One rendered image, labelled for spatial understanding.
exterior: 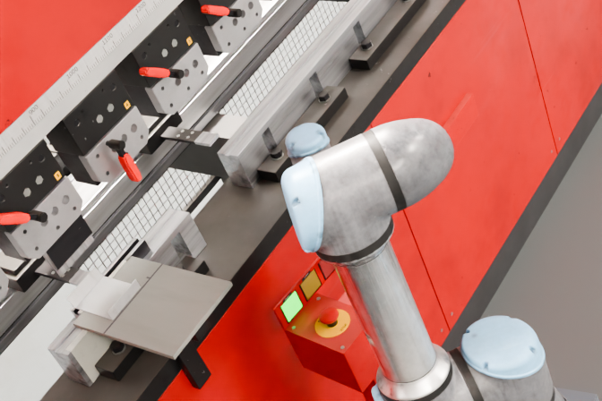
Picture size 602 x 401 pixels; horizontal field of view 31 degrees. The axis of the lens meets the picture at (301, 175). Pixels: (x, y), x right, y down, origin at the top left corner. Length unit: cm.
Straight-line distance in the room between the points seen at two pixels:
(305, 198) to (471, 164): 154
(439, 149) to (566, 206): 193
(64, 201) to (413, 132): 78
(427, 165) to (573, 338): 162
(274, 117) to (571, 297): 110
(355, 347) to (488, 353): 47
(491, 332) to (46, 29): 90
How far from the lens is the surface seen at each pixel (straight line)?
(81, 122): 196
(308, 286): 214
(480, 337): 167
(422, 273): 275
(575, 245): 320
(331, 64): 251
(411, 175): 138
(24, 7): 187
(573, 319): 301
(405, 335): 155
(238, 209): 230
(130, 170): 200
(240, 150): 229
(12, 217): 184
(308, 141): 184
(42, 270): 221
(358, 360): 208
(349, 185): 137
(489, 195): 299
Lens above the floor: 224
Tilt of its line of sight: 36 degrees down
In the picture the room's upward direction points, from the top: 24 degrees counter-clockwise
